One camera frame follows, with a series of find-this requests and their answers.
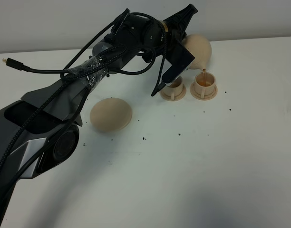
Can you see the beige teapot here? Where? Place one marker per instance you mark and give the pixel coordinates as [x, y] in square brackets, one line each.
[200, 47]

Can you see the beige right teacup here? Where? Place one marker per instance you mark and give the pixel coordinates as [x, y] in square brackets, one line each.
[205, 79]

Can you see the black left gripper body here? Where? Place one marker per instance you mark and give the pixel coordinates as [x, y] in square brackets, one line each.
[170, 32]

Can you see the beige teacup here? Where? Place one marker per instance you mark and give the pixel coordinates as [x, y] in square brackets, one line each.
[176, 84]
[205, 79]

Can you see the beige teapot saucer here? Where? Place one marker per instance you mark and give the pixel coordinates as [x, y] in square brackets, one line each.
[110, 114]

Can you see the beige right cup saucer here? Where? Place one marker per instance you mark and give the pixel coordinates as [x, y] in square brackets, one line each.
[203, 92]

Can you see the beige left teacup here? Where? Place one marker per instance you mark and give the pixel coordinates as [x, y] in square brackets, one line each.
[176, 84]

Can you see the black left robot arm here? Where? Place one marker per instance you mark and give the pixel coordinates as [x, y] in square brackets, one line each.
[41, 130]

